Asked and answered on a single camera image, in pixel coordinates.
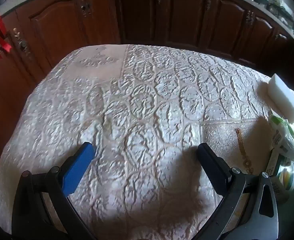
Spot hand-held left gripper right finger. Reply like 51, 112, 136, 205
196, 143, 280, 240

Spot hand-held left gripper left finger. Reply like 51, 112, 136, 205
11, 142, 97, 240

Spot green yellow package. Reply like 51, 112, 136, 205
269, 152, 294, 203

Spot white green wipes packet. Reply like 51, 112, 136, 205
269, 114, 294, 162

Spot cream lace tablecloth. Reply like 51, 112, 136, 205
0, 44, 294, 240

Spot white foam block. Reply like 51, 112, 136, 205
258, 74, 294, 124

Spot brown wooden base cabinets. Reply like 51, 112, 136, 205
0, 0, 294, 205

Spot black dish rack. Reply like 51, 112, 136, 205
268, 0, 294, 29

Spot gold chain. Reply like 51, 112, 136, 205
234, 128, 253, 174

